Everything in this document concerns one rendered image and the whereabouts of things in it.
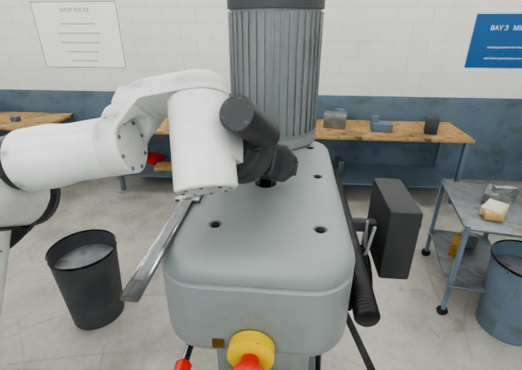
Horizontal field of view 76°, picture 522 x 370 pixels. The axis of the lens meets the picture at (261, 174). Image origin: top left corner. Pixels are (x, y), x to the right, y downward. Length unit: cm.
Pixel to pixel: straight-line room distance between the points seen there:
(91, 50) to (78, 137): 513
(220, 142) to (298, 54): 40
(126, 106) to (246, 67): 38
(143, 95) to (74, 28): 523
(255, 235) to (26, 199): 27
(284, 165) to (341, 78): 434
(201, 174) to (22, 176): 20
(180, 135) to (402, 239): 70
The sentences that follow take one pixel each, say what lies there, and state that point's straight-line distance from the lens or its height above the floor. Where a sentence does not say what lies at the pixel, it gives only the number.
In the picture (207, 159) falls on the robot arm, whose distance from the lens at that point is 32.
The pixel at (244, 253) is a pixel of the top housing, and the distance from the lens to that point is 42.
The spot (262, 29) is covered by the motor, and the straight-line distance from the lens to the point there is 67.
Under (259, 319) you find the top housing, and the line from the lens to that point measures 45.
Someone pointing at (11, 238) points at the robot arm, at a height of 190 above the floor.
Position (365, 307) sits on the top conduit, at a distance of 49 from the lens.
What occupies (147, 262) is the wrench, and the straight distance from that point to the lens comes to 41.
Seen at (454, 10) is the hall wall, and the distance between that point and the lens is 511.
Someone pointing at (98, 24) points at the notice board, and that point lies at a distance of 540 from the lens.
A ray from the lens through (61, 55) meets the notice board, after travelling 575.
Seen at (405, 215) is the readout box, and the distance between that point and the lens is 89.
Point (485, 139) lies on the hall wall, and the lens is 566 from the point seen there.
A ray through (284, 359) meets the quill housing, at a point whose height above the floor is 156.
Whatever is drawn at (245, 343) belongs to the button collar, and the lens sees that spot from 46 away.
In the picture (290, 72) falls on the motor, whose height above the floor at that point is 205.
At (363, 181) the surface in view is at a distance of 456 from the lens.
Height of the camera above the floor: 215
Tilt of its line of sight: 25 degrees down
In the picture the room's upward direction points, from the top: straight up
